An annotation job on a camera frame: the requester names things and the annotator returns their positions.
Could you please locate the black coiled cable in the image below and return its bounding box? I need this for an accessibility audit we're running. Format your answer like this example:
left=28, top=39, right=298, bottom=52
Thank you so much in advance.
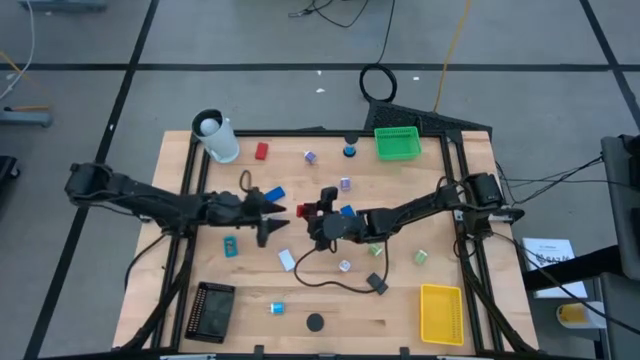
left=358, top=0, right=399, bottom=104

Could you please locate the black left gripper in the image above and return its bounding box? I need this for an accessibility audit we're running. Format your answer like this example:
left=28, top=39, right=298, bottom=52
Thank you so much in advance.
left=205, top=187, right=292, bottom=250

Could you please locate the orange rod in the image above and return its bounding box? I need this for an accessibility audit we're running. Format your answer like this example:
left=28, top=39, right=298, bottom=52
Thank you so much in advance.
left=3, top=103, right=51, bottom=113

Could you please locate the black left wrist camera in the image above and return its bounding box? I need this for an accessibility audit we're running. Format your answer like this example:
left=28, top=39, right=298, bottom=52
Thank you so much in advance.
left=215, top=190, right=242, bottom=210

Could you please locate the black aluminium table frame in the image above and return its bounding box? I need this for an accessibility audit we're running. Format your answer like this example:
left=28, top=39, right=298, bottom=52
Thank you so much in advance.
left=112, top=128, right=541, bottom=360

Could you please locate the yellow cable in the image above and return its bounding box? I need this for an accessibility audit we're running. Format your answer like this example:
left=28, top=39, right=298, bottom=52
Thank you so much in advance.
left=432, top=0, right=474, bottom=114

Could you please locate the white cylindrical cup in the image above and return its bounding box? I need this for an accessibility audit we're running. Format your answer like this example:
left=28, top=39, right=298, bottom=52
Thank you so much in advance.
left=191, top=108, right=241, bottom=165

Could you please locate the black power cable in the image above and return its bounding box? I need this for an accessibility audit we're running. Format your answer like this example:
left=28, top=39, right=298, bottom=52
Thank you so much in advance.
left=492, top=155, right=606, bottom=206

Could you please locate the white cable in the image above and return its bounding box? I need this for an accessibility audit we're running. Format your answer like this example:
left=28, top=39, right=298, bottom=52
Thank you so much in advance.
left=0, top=0, right=37, bottom=101

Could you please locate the black perforated panel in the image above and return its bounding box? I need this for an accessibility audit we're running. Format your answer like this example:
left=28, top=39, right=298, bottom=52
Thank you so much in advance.
left=363, top=98, right=494, bottom=135

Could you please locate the grey desk foot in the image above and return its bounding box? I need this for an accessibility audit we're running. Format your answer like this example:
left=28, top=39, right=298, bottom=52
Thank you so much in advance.
left=0, top=107, right=54, bottom=129
left=17, top=0, right=109, bottom=14

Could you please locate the black chair base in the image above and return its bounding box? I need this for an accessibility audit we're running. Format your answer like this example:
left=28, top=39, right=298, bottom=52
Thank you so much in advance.
left=0, top=155, right=21, bottom=181

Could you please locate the black cable with plug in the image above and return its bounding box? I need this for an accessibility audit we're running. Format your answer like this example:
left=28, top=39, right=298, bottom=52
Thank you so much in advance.
left=287, top=0, right=371, bottom=30

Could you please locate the black metal beam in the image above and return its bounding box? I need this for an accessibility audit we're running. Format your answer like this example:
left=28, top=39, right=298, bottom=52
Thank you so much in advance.
left=522, top=244, right=624, bottom=292

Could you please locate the white rectangular box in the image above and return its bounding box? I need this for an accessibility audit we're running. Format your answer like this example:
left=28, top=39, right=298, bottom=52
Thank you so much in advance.
left=277, top=248, right=297, bottom=273

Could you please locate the yellow and white canister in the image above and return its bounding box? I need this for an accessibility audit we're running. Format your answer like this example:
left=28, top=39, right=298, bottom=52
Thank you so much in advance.
left=555, top=302, right=606, bottom=330

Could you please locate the yellow plastic mesh basket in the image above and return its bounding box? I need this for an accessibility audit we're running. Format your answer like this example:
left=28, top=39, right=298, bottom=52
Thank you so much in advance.
left=419, top=283, right=465, bottom=347

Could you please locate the black rectangular block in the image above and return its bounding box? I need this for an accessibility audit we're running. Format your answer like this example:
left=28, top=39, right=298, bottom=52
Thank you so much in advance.
left=365, top=272, right=390, bottom=296

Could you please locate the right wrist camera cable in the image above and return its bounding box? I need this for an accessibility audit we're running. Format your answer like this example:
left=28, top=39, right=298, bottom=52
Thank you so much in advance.
left=293, top=238, right=390, bottom=294

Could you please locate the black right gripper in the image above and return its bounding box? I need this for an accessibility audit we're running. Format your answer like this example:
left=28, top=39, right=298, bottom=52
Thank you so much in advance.
left=302, top=201, right=369, bottom=252

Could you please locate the black plastic mesh basket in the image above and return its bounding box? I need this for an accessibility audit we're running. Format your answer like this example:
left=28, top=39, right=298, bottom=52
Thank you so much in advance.
left=184, top=281, right=237, bottom=345

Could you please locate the white printed booklet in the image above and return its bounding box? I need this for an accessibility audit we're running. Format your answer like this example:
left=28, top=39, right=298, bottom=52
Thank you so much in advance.
left=522, top=238, right=590, bottom=300

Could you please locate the grey equipment cart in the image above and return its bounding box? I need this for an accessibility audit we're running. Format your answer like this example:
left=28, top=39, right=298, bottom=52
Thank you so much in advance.
left=594, top=133, right=640, bottom=360

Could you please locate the green plastic mesh basket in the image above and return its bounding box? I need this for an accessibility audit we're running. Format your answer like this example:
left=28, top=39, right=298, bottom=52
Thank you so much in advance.
left=373, top=125, right=423, bottom=162

